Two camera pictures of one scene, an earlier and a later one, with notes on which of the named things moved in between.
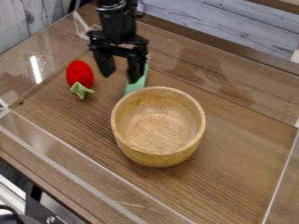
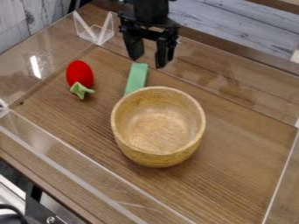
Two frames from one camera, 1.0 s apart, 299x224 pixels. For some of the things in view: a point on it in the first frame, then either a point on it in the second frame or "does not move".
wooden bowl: (157, 122) does not move
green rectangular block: (133, 87) does not move
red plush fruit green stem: (78, 78) does not move
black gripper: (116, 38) to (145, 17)
